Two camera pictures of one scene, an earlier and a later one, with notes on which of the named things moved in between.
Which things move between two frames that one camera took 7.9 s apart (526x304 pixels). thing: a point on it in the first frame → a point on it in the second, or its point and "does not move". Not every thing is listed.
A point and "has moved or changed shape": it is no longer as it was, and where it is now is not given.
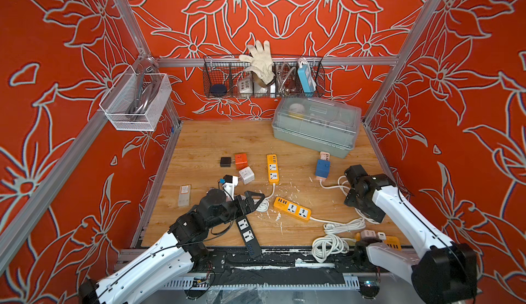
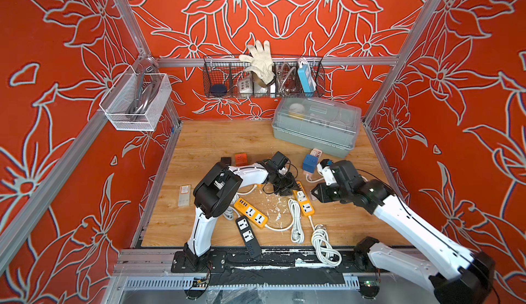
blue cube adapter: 322,168 has moved or changed shape
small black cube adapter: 225,161 does not move
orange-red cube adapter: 241,161 does not move
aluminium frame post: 127,14 does not move
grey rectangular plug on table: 184,195 does not move
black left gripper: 248,202 → 290,187
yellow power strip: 391,241 → 305,205
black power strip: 249,237 does not move
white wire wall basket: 135,100 does not move
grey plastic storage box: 327,127 does not move
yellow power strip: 293,209 → 255,215
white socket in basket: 245,85 does not move
